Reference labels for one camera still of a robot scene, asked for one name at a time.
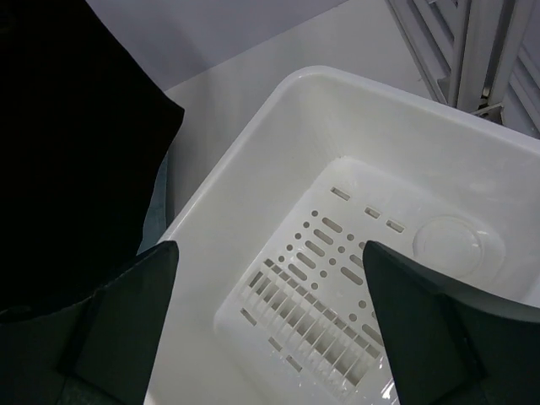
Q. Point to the white plastic basket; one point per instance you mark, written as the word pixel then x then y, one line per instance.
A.
pixel 270 304

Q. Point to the light denim jeans on hanger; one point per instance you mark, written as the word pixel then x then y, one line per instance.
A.
pixel 156 222

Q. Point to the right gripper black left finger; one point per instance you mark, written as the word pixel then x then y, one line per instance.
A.
pixel 110 356

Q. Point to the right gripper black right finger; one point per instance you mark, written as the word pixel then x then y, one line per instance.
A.
pixel 427 350

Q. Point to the black hanging garment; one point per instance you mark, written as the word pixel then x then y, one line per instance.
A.
pixel 84 131

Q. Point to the aluminium extrusion frame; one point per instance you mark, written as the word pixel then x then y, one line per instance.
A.
pixel 481 57

